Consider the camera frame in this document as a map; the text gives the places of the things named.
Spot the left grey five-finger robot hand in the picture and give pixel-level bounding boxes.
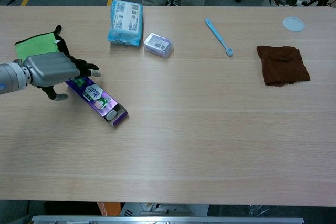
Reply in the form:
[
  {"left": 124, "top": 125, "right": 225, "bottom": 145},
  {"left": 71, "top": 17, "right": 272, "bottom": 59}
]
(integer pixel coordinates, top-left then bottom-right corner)
[{"left": 13, "top": 51, "right": 102, "bottom": 101}]

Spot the purple toothpaste box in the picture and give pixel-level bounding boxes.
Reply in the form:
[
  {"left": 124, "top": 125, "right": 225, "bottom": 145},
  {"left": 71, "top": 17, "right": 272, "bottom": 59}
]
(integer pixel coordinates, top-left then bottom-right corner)
[{"left": 65, "top": 76, "right": 129, "bottom": 127}]

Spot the green cloth with black trim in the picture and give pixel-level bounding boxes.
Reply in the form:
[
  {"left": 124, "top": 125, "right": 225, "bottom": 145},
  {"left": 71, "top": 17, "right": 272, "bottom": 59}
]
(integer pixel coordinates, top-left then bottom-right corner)
[{"left": 14, "top": 24, "right": 73, "bottom": 63}]

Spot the clear purple plastic box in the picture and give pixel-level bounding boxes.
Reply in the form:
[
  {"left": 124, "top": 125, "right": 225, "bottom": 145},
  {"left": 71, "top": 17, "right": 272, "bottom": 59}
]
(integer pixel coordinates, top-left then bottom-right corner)
[{"left": 143, "top": 33, "right": 174, "bottom": 59}]

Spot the brown cloth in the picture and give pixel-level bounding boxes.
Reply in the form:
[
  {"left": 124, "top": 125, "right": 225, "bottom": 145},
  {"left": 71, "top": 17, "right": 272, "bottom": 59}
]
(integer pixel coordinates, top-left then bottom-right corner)
[{"left": 256, "top": 45, "right": 311, "bottom": 87}]

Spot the blue wet wipes pack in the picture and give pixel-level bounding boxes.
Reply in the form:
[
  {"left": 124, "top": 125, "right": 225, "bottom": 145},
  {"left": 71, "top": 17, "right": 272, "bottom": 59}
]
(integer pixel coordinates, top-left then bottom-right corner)
[{"left": 107, "top": 0, "right": 144, "bottom": 47}]

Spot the light blue toothbrush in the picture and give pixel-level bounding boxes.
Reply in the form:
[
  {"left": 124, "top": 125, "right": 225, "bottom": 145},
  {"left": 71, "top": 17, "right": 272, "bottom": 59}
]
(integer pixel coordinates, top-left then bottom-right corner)
[{"left": 205, "top": 18, "right": 234, "bottom": 57}]

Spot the white round table grommet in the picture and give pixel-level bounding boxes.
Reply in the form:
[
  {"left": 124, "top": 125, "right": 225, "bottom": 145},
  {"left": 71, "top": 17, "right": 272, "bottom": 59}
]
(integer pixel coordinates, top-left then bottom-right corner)
[{"left": 282, "top": 16, "right": 305, "bottom": 33}]

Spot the aluminium rail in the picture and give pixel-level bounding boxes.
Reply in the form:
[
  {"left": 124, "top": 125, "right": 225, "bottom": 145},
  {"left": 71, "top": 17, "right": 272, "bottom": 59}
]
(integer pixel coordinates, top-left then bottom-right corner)
[{"left": 31, "top": 215, "right": 305, "bottom": 224}]

